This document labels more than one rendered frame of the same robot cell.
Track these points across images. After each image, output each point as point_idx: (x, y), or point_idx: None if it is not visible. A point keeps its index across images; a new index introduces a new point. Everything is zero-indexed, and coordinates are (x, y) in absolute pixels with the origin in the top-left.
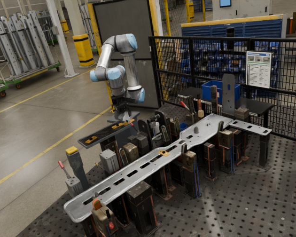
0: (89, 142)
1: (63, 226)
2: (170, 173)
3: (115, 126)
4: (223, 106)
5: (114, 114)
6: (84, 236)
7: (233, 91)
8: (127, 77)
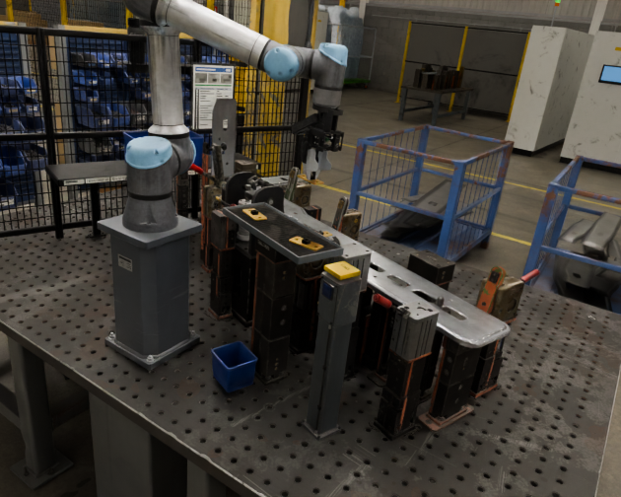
0: (319, 246)
1: (402, 475)
2: None
3: (255, 216)
4: (213, 167)
5: (154, 217)
6: (433, 428)
7: (233, 131)
8: (170, 100)
